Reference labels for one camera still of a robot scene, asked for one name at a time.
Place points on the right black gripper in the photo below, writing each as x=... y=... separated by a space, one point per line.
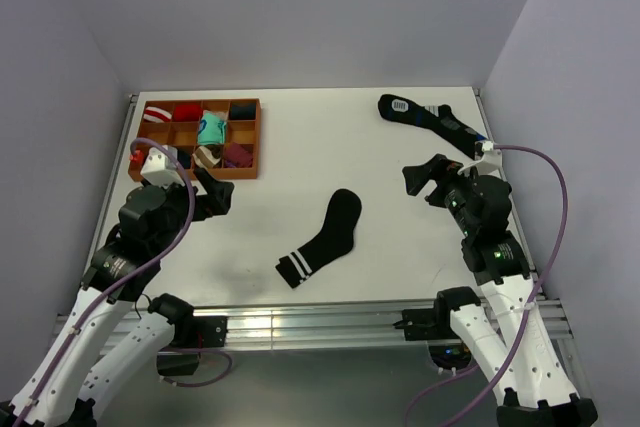
x=440 y=168

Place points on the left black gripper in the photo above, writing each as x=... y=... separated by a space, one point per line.
x=218 y=195

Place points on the black white-striped sock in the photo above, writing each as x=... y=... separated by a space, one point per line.
x=335 y=239

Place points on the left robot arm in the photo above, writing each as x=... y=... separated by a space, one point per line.
x=77 y=381

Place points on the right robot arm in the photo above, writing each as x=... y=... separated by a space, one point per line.
x=499 y=320

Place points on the beige brown rolled sock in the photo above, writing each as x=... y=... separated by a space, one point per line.
x=208 y=156

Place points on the maroon purple rolled sock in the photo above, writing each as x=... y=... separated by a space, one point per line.
x=237 y=156

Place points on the dark teal rolled sock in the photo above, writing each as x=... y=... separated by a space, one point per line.
x=184 y=158

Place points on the orange compartment tray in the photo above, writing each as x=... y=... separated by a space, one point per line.
x=183 y=135

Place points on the black blue patterned sock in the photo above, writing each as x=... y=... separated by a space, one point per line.
x=438 y=119

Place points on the dark navy rolled sock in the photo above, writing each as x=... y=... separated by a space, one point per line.
x=242 y=111

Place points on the red white striped rolled sock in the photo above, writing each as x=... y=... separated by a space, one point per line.
x=153 y=114

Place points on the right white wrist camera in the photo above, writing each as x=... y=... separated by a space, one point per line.
x=487 y=160

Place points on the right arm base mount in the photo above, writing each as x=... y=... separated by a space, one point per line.
x=425 y=322

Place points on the aluminium front rail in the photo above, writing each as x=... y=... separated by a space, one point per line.
x=312 y=326

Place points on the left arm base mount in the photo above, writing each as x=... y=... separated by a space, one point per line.
x=207 y=332

